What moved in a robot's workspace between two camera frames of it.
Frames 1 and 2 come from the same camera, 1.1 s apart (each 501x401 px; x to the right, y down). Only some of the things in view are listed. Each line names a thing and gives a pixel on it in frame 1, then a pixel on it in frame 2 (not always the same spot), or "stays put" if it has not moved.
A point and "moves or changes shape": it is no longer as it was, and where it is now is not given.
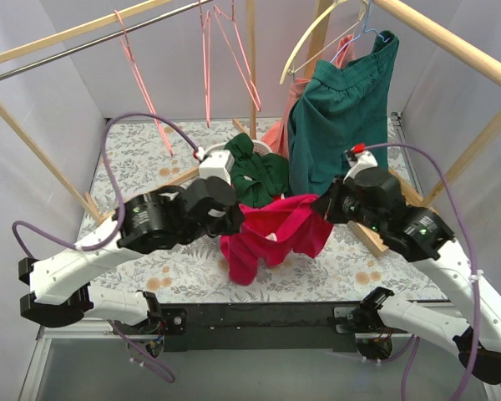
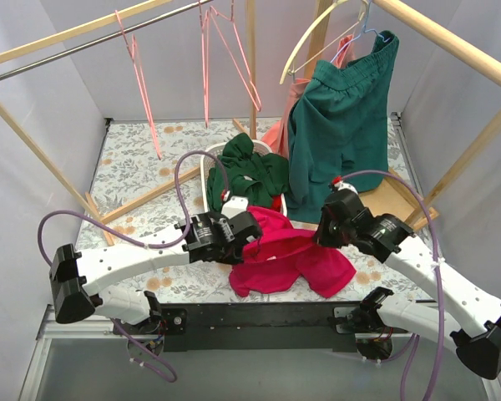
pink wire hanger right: [255, 98] stays put
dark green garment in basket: [256, 176] stays put
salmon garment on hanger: [276, 140] stays put
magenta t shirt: [270, 231] moves or changes shape
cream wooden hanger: [289, 61] stays put
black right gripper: [324, 205] to [328, 225]
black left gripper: [230, 221] to [247, 228]
